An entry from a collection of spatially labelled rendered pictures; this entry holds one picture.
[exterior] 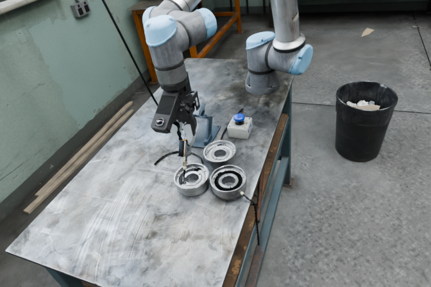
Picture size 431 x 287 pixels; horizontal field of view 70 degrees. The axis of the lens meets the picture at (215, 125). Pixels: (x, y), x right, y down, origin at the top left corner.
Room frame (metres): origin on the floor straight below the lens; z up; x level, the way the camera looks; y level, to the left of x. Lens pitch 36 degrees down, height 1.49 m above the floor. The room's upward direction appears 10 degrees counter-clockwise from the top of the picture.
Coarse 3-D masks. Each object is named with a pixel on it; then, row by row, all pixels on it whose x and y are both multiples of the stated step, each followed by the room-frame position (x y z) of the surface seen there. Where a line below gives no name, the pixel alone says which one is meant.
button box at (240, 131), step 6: (234, 120) 0.89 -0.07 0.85; (246, 120) 0.88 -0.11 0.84; (228, 126) 0.86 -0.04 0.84; (234, 126) 0.86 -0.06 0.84; (240, 126) 0.85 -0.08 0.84; (246, 126) 0.84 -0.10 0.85; (252, 126) 0.89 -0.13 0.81; (228, 132) 0.86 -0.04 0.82; (234, 132) 0.85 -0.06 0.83; (240, 132) 0.84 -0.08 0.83; (246, 132) 0.83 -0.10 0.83; (240, 138) 0.84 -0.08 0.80; (246, 138) 0.83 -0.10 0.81
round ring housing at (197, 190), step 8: (176, 176) 0.68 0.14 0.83; (192, 176) 0.68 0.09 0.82; (200, 176) 0.66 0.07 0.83; (208, 176) 0.65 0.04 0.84; (176, 184) 0.63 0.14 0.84; (192, 184) 0.63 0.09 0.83; (200, 184) 0.62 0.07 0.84; (184, 192) 0.61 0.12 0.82; (192, 192) 0.61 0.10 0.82; (200, 192) 0.62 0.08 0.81
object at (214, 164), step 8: (208, 144) 0.79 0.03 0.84; (216, 144) 0.79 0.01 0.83; (224, 144) 0.79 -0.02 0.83; (232, 144) 0.77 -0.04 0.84; (216, 152) 0.76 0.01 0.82; (224, 152) 0.76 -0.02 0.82; (208, 160) 0.71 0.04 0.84; (224, 160) 0.70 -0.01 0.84; (232, 160) 0.71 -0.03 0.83; (216, 168) 0.71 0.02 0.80
